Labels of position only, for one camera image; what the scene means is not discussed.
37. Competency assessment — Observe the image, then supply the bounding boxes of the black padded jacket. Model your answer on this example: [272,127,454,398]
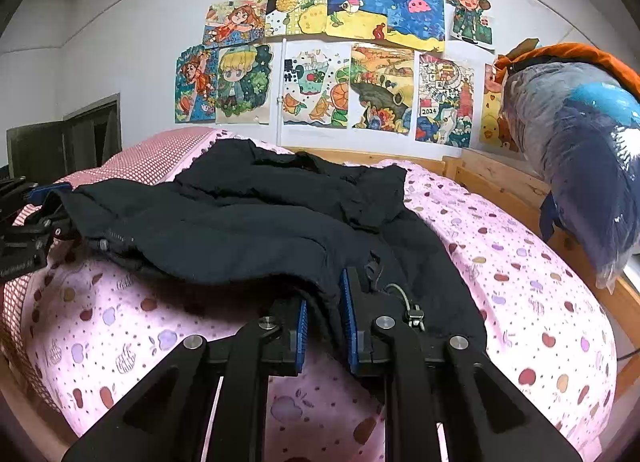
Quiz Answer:
[58,139,487,352]

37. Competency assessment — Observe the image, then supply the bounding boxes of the dark wooden door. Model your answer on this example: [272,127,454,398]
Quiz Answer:
[1,94,122,185]

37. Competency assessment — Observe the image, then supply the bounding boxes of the pink heart-print duvet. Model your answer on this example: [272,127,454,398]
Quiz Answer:
[2,163,616,461]

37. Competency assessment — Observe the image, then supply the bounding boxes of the red checked pillow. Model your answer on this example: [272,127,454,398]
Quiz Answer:
[0,126,227,343]

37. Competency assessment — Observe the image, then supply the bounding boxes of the swimming girl drawing lower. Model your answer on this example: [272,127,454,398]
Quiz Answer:
[174,44,218,124]

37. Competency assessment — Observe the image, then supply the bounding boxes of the yellow bear drawing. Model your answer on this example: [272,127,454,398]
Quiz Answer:
[480,64,518,153]

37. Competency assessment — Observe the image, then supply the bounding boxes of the blond boy drawing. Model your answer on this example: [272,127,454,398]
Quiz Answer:
[216,44,273,125]

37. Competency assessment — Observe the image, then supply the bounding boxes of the red-hair girl drawing upper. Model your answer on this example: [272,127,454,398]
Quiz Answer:
[202,0,267,49]

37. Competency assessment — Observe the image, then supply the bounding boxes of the bagged bedding pile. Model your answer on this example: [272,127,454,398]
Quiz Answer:
[500,62,639,289]

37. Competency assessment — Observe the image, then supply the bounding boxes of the city collage drawing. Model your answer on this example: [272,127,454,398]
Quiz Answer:
[416,53,474,149]

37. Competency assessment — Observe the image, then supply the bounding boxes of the landscape flowers drawing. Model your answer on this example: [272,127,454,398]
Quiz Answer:
[349,44,414,135]

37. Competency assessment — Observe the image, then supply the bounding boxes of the cup and oranges drawing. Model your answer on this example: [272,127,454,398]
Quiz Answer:
[281,40,352,129]

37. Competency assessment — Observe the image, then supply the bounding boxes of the pineapple drawing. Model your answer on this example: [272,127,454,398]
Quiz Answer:
[265,0,328,37]

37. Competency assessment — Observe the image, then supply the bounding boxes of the orange cloth on pile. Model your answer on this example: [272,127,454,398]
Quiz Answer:
[494,38,640,99]

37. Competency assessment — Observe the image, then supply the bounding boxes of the pink jellyfish sea drawing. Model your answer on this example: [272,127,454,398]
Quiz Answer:
[386,0,446,53]

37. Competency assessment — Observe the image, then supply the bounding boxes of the red-hair boy drawing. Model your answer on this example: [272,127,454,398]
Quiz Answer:
[446,0,495,51]

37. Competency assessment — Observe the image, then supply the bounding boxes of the blue sea fish drawing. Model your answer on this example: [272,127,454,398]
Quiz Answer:
[324,0,388,40]

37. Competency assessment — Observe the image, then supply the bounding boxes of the wooden bed frame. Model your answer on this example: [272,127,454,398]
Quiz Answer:
[1,151,639,461]

